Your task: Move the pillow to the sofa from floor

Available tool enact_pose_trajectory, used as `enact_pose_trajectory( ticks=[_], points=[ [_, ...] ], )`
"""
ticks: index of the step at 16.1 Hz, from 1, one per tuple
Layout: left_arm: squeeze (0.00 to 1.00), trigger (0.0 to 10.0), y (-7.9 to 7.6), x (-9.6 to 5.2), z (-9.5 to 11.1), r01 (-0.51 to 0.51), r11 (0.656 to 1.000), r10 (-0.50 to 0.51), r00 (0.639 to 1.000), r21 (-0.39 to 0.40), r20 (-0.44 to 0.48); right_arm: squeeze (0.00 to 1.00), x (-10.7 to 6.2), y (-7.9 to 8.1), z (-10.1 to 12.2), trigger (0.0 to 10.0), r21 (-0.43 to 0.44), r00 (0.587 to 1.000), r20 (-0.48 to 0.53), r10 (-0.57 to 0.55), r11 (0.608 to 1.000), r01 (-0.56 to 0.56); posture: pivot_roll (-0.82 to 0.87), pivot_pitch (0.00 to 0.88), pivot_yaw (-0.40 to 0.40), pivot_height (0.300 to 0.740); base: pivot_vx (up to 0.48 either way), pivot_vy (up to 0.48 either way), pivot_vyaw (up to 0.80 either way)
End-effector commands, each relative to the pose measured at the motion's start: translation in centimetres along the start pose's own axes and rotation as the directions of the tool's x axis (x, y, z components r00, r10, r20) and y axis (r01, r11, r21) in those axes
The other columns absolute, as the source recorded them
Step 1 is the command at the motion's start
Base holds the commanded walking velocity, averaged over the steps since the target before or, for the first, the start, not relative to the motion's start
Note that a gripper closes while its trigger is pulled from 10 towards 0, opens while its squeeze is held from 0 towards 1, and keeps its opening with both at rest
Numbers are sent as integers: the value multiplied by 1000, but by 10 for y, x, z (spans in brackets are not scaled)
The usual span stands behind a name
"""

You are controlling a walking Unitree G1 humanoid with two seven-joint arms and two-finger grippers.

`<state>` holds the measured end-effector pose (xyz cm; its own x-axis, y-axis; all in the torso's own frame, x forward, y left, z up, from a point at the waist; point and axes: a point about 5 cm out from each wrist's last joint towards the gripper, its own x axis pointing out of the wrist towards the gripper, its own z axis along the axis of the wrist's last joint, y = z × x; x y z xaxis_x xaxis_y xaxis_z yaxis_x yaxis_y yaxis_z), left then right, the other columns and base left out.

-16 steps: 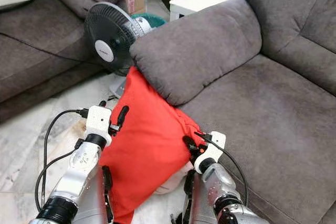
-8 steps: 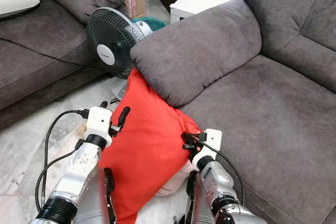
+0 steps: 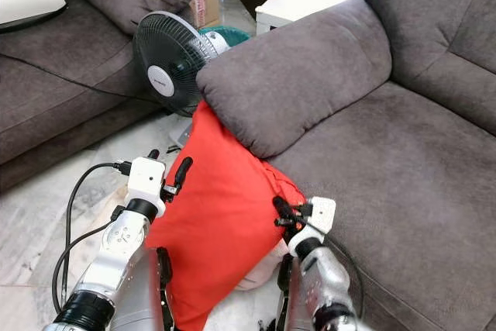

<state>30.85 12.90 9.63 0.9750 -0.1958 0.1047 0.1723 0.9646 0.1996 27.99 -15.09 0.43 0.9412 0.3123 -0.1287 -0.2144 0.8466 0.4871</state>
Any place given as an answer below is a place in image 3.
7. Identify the red pillow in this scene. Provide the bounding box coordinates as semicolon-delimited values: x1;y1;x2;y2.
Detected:
144;98;308;331

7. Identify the pink soft pouf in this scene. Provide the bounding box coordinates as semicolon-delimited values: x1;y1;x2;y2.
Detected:
235;238;292;292

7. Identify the black table fan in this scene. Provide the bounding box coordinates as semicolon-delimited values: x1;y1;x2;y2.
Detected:
133;10;230;150

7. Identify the cardboard box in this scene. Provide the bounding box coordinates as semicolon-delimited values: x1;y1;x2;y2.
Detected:
188;0;220;29

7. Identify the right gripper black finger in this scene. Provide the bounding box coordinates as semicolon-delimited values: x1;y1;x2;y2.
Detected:
272;195;301;222

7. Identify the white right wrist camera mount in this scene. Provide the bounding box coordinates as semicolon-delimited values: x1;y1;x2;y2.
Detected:
288;196;337;258

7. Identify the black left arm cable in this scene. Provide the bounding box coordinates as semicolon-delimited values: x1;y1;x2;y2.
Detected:
51;160;133;315

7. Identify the dark brown two-seat sofa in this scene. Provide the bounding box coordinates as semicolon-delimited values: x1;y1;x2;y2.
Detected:
196;0;496;331

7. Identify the teal plastic basket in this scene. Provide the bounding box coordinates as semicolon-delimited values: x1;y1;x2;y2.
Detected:
199;25;251;49

